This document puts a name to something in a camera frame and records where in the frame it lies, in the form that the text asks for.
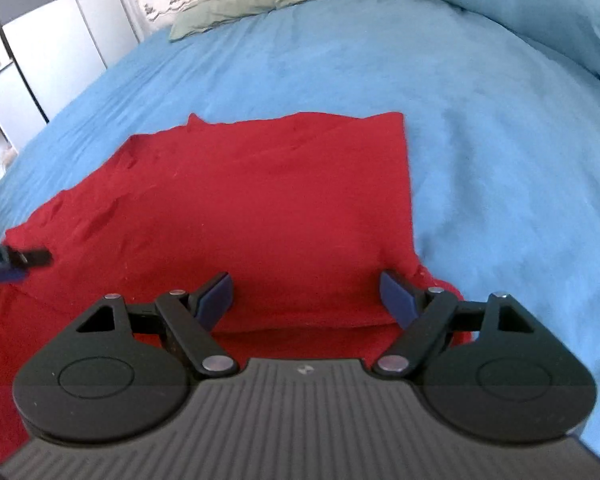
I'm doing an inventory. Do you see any white wardrobe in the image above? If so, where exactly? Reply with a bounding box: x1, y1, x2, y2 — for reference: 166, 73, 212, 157
0, 0, 138, 119

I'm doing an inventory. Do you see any red cloth garment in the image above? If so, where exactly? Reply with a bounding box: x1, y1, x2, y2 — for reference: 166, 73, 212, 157
0, 113, 436, 463

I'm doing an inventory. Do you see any blue bed sheet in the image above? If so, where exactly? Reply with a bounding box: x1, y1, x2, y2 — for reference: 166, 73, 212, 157
0, 0, 600, 454

